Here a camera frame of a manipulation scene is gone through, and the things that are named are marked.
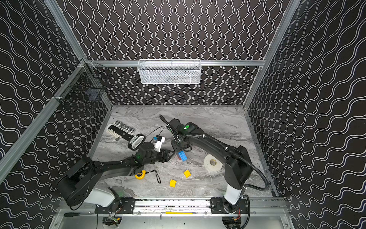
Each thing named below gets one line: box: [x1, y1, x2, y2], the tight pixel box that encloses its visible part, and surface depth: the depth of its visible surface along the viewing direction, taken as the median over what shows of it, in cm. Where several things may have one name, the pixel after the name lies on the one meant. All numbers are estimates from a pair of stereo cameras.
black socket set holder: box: [106, 120, 146, 152], surface depth 103 cm
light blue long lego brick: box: [178, 150, 188, 162], surface depth 85 cm
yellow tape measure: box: [134, 169, 147, 180], surface depth 84 cm
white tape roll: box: [203, 154, 224, 172], surface depth 90 cm
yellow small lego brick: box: [183, 169, 192, 178], surface depth 85 cm
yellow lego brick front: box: [169, 179, 177, 188], surface depth 82 cm
